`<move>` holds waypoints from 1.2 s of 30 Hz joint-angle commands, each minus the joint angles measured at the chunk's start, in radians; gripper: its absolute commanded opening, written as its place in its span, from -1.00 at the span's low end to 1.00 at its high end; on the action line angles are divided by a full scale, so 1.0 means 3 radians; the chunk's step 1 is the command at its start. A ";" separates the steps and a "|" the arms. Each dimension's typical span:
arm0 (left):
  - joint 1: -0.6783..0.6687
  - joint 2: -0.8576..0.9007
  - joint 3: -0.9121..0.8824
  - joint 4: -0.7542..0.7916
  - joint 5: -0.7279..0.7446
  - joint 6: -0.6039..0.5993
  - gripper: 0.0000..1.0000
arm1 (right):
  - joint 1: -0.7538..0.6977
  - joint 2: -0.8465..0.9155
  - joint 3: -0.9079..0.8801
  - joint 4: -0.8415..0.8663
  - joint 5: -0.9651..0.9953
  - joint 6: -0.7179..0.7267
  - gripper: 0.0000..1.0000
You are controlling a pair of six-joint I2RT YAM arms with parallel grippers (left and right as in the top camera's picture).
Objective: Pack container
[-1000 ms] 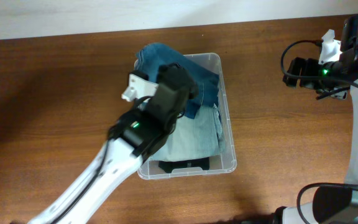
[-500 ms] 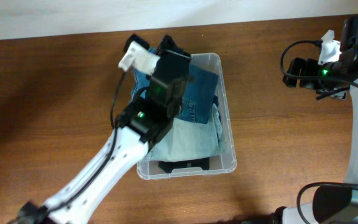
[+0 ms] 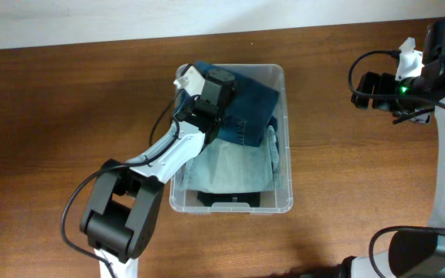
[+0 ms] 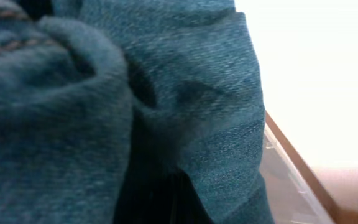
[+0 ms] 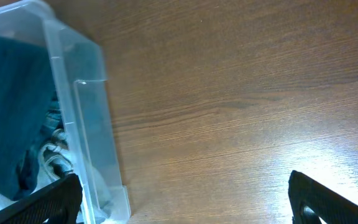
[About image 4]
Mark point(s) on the dark blue jeans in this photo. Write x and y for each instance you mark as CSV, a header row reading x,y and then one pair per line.
x,y
129,111

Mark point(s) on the clear plastic storage bin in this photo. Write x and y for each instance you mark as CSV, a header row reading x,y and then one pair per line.
x,y
291,199

